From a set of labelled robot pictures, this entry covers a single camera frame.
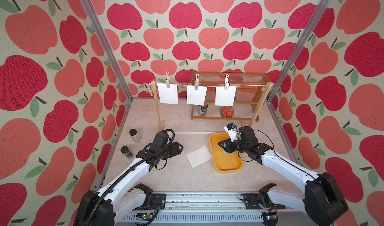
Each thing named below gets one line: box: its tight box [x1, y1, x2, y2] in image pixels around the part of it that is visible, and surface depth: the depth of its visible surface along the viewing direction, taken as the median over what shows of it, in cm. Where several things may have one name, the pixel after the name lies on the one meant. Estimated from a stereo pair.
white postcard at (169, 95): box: [157, 82, 178, 104], surface depth 72 cm
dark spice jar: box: [120, 145, 134, 159], surface depth 85 cm
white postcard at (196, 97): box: [186, 85, 208, 106], surface depth 72 cm
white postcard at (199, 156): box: [186, 145, 213, 169], surface depth 91 cm
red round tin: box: [220, 106, 235, 118], surface depth 110 cm
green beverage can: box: [198, 103, 208, 116], surface depth 106 cm
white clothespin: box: [224, 74, 230, 91], surface depth 66 cm
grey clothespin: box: [195, 73, 200, 90], surface depth 66 cm
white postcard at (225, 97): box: [215, 86, 237, 107], surface depth 72 cm
